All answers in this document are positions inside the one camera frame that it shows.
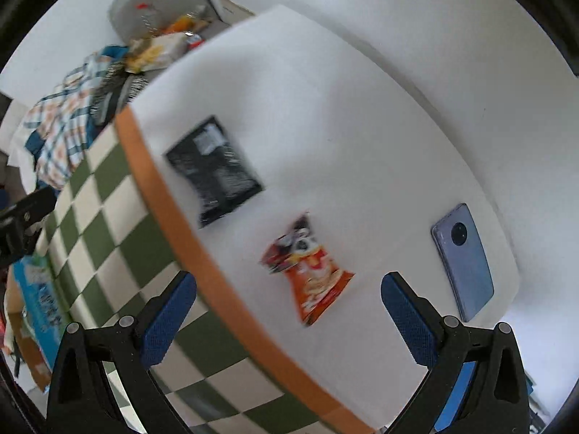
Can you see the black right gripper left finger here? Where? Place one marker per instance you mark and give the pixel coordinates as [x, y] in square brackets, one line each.
[80, 397]

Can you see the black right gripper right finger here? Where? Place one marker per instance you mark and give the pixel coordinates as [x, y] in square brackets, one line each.
[475, 381]

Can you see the cardboard box with blue print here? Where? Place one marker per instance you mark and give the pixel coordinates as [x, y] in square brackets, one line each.
[34, 317]

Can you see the plaid blanket pile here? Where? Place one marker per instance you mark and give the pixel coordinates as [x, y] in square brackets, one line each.
[58, 126]

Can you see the blue grey smartphone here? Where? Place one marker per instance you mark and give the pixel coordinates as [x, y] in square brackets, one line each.
[464, 259]

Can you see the black white patterned cushion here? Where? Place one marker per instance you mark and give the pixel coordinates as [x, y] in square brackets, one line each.
[117, 88]

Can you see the orange snack packet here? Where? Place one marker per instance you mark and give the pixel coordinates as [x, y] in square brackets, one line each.
[316, 279]

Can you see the black snack packet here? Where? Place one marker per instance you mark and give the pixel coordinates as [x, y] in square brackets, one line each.
[218, 174]

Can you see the snack bags on chair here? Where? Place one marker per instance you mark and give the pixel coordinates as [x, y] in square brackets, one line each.
[159, 48]

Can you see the grey padded chair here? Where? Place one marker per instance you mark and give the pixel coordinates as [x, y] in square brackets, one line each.
[133, 19]

